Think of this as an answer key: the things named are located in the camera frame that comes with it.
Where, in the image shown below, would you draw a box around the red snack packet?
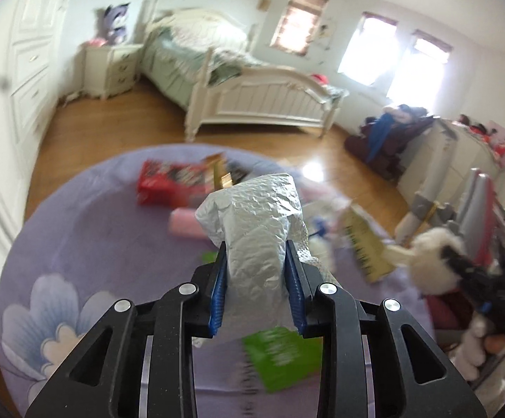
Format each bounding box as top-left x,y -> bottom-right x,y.
137,160 -> 210,207

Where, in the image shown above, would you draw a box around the pink items on dresser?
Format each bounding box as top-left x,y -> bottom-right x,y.
457,113 -> 505,168

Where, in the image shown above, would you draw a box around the white wooden bed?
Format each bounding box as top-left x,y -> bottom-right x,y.
141,9 -> 349,142

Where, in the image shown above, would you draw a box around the bright window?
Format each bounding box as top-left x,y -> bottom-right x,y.
385,29 -> 453,105
337,11 -> 399,88

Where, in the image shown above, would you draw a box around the gold and brown box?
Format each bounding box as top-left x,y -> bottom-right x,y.
204,153 -> 236,192

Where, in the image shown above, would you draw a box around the white wardrobe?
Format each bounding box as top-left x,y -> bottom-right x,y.
0,0 -> 79,249

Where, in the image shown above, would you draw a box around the white nightstand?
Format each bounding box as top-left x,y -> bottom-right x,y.
80,44 -> 144,101

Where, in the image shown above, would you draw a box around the round purple flower rug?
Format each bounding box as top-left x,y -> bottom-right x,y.
0,144 -> 436,418

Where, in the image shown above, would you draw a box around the purple plush toy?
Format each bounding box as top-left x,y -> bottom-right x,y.
96,3 -> 131,46

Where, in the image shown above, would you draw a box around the white and black plush toy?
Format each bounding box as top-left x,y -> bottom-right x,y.
385,226 -> 501,297

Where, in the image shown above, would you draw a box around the white dresser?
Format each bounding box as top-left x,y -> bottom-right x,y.
398,117 -> 503,210

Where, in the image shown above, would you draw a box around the yellow printed box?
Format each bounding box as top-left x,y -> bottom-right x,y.
342,204 -> 395,284

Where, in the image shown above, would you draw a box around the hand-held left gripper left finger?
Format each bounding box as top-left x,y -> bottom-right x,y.
26,241 -> 229,418

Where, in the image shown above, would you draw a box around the silver foil bag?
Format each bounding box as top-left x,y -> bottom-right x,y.
195,173 -> 336,342

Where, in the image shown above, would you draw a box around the wall decal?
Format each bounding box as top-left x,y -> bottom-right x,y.
318,17 -> 338,53

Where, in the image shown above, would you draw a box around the window with brown blind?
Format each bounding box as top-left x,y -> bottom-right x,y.
270,0 -> 329,57

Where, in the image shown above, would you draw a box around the green packet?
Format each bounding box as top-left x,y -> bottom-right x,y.
241,326 -> 323,395

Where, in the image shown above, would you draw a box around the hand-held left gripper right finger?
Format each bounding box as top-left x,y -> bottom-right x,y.
285,239 -> 486,418

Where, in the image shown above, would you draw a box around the pile of dark clothes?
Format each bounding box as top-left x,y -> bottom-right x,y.
344,104 -> 436,179

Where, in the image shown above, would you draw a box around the pink packet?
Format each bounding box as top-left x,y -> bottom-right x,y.
168,208 -> 212,240

